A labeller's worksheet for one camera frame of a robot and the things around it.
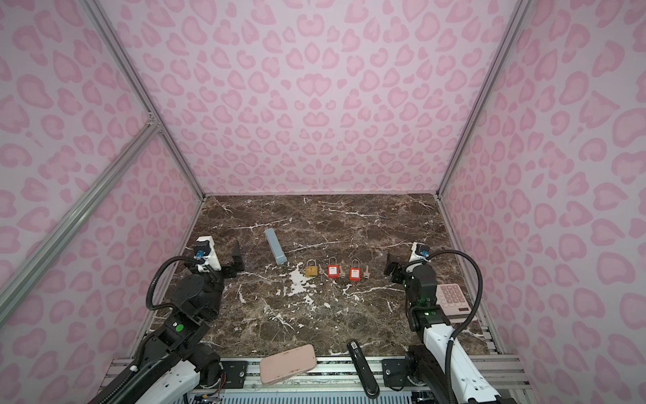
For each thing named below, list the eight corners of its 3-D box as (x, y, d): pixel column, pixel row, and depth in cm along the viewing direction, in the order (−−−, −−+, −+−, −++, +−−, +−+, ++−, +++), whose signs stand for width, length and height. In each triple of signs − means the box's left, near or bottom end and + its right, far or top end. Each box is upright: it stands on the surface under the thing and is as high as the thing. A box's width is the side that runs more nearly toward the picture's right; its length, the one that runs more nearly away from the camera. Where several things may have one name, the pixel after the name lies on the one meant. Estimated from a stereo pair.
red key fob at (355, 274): (349, 281, 94) (349, 279, 93) (348, 261, 100) (348, 258, 98) (362, 281, 94) (362, 279, 93) (360, 261, 100) (361, 258, 98)
